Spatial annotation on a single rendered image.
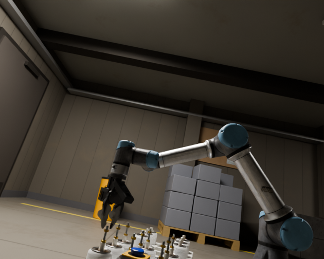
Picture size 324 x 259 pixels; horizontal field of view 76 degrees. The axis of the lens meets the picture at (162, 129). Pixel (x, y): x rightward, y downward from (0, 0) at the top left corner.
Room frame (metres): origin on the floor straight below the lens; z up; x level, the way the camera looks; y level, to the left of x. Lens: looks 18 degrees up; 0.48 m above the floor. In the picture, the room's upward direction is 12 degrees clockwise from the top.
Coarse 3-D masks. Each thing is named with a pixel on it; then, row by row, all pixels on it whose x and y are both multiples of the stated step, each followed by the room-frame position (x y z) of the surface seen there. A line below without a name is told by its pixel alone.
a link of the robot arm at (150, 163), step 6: (138, 150) 0.90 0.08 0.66; (144, 150) 0.91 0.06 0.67; (132, 156) 0.90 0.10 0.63; (138, 156) 0.90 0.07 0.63; (144, 156) 0.89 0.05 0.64; (150, 156) 0.89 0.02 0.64; (156, 156) 0.89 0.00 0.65; (132, 162) 0.92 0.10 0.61; (138, 162) 0.91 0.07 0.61; (144, 162) 0.90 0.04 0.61; (150, 162) 0.90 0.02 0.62; (156, 162) 0.90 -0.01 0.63; (144, 168) 1.00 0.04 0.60
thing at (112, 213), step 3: (114, 207) 0.94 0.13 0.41; (117, 207) 0.93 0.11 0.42; (120, 207) 0.95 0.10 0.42; (114, 210) 0.93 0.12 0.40; (117, 210) 0.94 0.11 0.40; (111, 213) 0.97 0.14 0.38; (114, 213) 0.94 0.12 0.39; (117, 213) 0.94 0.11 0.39; (111, 216) 0.97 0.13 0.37; (114, 216) 0.94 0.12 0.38; (117, 216) 0.94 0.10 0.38; (114, 219) 0.93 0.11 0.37; (117, 219) 0.95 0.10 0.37; (111, 222) 0.94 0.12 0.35; (114, 222) 0.94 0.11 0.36; (111, 225) 0.94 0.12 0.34; (111, 228) 0.94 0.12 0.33
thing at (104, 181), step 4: (104, 180) 3.60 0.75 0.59; (108, 180) 3.57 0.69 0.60; (100, 184) 3.69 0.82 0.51; (104, 184) 3.60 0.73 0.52; (100, 188) 3.65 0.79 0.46; (96, 204) 3.67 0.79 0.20; (100, 204) 3.60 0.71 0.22; (96, 208) 3.64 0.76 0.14; (100, 208) 3.60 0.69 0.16; (112, 208) 3.64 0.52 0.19; (96, 212) 3.63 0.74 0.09; (96, 216) 3.62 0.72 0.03; (108, 216) 3.62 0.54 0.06; (108, 220) 3.64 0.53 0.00
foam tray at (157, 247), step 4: (156, 244) 1.66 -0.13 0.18; (160, 244) 1.69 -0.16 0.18; (156, 248) 1.58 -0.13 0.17; (160, 248) 1.57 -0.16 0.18; (164, 248) 1.58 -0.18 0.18; (156, 252) 1.46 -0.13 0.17; (192, 252) 1.64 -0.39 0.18; (156, 256) 1.33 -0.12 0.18; (188, 256) 1.49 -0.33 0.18; (192, 256) 1.63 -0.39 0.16
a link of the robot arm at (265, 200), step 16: (224, 128) 0.84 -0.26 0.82; (240, 128) 0.82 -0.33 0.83; (224, 144) 0.84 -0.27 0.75; (240, 144) 0.81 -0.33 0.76; (240, 160) 0.85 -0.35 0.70; (256, 160) 0.85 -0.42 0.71; (256, 176) 0.84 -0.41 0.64; (256, 192) 0.86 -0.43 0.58; (272, 192) 0.83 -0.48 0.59; (272, 208) 0.83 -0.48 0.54; (288, 208) 0.82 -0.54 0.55; (272, 224) 0.84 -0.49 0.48; (288, 224) 0.79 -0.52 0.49; (304, 224) 0.79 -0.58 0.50; (288, 240) 0.80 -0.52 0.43; (304, 240) 0.80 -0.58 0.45
